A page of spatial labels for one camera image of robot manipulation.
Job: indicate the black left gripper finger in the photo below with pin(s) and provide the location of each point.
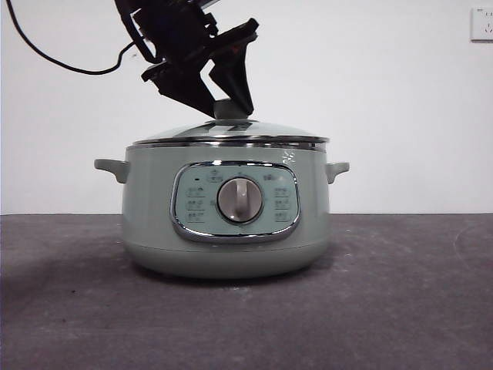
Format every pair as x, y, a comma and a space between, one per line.
235, 81
181, 88

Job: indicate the glass lid with green knob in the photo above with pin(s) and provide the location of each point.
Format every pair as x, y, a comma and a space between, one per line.
230, 109

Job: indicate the sage green electric cooking pot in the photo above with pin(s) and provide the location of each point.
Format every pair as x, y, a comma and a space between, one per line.
154, 231

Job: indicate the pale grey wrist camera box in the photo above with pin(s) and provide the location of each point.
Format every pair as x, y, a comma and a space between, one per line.
208, 2

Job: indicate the white wall socket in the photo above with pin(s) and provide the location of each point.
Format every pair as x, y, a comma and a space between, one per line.
482, 25

